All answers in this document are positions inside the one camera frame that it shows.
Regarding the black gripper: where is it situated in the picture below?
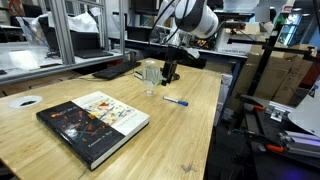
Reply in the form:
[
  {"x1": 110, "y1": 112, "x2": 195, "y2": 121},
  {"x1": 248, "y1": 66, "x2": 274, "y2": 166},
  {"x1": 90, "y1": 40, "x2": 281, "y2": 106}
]
[{"x1": 161, "y1": 45, "x2": 185, "y2": 87}]

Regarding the blue and white marker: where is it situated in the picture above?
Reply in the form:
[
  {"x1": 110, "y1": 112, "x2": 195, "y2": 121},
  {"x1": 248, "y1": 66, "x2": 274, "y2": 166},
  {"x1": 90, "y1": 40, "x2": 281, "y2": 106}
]
[{"x1": 162, "y1": 95, "x2": 190, "y2": 108}]

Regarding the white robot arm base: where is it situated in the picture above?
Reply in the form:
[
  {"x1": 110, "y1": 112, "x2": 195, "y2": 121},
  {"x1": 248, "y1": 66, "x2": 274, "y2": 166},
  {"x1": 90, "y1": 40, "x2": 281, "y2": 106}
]
[{"x1": 287, "y1": 75, "x2": 320, "y2": 138}]

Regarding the clear stemmed drinking glass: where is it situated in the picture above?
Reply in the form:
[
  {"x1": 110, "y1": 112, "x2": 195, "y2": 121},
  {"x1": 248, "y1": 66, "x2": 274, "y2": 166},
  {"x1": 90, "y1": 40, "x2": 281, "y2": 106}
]
[{"x1": 141, "y1": 64, "x2": 162, "y2": 97}]

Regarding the green softcover book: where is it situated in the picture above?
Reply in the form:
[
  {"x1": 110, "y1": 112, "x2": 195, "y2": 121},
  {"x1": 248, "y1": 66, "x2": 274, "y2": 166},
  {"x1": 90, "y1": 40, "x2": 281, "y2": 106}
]
[{"x1": 134, "y1": 68, "x2": 181, "y2": 85}]

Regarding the black storage bin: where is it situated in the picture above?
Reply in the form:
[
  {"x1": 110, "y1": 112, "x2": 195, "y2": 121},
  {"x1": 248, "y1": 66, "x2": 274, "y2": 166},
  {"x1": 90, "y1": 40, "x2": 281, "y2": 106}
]
[{"x1": 126, "y1": 25, "x2": 154, "y2": 43}]

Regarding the black computer keyboard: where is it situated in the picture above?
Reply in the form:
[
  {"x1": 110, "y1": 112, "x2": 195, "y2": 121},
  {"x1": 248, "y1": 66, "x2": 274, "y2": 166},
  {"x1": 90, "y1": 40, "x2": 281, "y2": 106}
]
[{"x1": 91, "y1": 60, "x2": 142, "y2": 81}]

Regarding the blue edged workbench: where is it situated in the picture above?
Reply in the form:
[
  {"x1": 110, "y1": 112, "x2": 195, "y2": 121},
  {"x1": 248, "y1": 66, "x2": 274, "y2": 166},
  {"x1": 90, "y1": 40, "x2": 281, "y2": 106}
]
[{"x1": 109, "y1": 37, "x2": 248, "y2": 63}]

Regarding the white drawer cabinet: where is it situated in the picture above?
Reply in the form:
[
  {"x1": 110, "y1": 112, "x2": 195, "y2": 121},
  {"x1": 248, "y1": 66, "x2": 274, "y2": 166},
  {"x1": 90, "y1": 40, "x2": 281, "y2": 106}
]
[{"x1": 214, "y1": 73, "x2": 234, "y2": 127}]

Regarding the white cardboard box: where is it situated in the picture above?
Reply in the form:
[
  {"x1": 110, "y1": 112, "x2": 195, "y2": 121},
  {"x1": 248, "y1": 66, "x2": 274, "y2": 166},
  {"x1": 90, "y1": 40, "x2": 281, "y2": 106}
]
[{"x1": 214, "y1": 22, "x2": 262, "y2": 56}]

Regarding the black open laptop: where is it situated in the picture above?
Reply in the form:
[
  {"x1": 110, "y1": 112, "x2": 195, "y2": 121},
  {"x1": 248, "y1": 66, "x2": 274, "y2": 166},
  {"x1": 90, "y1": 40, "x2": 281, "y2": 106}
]
[{"x1": 37, "y1": 16, "x2": 115, "y2": 60}]

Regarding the black and white hardcover book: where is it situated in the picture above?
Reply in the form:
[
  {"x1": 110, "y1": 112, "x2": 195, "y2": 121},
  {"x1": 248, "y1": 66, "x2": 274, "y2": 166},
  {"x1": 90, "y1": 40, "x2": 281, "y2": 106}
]
[{"x1": 35, "y1": 91, "x2": 151, "y2": 172}]

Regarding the white crumpled plastic sheet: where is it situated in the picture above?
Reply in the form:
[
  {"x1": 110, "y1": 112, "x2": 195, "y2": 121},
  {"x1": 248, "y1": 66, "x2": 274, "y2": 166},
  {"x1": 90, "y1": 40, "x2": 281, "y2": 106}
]
[{"x1": 30, "y1": 11, "x2": 100, "y2": 35}]

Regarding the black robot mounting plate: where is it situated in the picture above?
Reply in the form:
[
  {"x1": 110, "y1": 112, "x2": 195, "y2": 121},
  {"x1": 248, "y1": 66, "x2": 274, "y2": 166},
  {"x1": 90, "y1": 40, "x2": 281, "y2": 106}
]
[{"x1": 238, "y1": 94, "x2": 320, "y2": 168}]

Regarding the large brown cardboard box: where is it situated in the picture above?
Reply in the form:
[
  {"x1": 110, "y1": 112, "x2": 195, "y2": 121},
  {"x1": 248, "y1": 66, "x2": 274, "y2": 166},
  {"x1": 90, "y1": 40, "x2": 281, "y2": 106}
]
[{"x1": 229, "y1": 44, "x2": 295, "y2": 113}]

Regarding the tall brown cardboard box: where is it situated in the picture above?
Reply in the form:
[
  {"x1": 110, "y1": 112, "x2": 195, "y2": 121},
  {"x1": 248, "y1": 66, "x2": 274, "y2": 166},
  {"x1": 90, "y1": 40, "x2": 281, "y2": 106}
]
[{"x1": 272, "y1": 43, "x2": 318, "y2": 106}]

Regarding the white grommet with black slot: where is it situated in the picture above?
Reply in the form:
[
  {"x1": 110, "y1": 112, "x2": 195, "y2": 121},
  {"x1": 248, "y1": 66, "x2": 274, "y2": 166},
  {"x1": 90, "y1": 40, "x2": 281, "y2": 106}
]
[{"x1": 7, "y1": 95, "x2": 44, "y2": 110}]

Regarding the thin aluminium frame post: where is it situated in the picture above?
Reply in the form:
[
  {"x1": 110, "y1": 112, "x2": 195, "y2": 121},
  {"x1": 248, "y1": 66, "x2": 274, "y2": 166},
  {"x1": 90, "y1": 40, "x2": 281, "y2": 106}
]
[
  {"x1": 99, "y1": 0, "x2": 111, "y2": 52},
  {"x1": 117, "y1": 0, "x2": 126, "y2": 56}
]

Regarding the orange clamp handle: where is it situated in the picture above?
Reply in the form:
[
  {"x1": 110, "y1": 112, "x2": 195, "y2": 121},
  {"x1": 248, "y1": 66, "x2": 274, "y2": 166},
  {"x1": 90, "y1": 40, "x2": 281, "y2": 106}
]
[
  {"x1": 265, "y1": 143, "x2": 285, "y2": 155},
  {"x1": 252, "y1": 104, "x2": 267, "y2": 112}
]

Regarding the black metal camera stand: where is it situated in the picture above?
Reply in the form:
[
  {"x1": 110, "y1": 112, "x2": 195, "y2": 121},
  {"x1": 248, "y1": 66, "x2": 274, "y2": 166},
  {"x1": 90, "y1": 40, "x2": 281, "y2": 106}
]
[{"x1": 227, "y1": 21, "x2": 318, "y2": 98}]

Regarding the thick aluminium frame post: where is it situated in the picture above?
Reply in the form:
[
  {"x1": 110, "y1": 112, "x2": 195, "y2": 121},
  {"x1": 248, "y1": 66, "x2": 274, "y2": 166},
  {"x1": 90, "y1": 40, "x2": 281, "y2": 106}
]
[{"x1": 49, "y1": 0, "x2": 77, "y2": 66}]

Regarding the silver metal corner bracket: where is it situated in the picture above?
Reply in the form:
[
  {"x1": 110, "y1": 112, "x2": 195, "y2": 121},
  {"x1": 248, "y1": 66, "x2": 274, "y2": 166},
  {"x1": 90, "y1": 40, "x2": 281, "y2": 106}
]
[{"x1": 265, "y1": 101, "x2": 295, "y2": 123}]

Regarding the aluminium extrusion rail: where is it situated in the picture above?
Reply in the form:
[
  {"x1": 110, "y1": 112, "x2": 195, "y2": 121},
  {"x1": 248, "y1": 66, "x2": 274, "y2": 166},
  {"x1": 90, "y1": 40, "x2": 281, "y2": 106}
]
[{"x1": 279, "y1": 129, "x2": 320, "y2": 159}]

